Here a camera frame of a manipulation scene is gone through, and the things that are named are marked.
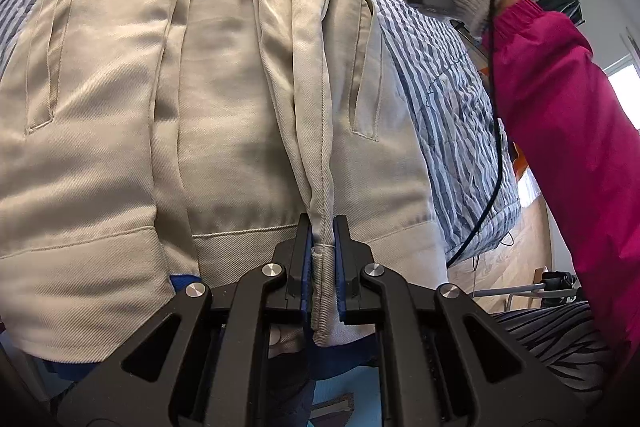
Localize window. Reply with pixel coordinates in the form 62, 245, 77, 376
602, 57, 640, 128

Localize person's right forearm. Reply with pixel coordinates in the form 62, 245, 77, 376
482, 0, 640, 358

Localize orange furniture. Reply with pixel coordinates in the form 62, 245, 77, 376
511, 146, 532, 182

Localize beige and blue work jacket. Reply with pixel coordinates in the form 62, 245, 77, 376
0, 0, 448, 378

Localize person's zebra striped pants leg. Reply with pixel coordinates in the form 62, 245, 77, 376
487, 299, 616, 408

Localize grey striped quilted blanket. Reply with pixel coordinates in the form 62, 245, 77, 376
0, 0, 523, 268

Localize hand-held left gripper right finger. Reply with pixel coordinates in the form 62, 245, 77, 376
332, 215, 586, 427

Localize grey metal floor stand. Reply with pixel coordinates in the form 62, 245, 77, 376
472, 268, 581, 313

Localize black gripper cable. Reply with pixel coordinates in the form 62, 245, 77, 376
446, 0, 506, 267

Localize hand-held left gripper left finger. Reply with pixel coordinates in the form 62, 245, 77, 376
57, 213, 315, 427

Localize dark hanging clothes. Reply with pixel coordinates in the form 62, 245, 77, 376
545, 0, 586, 25

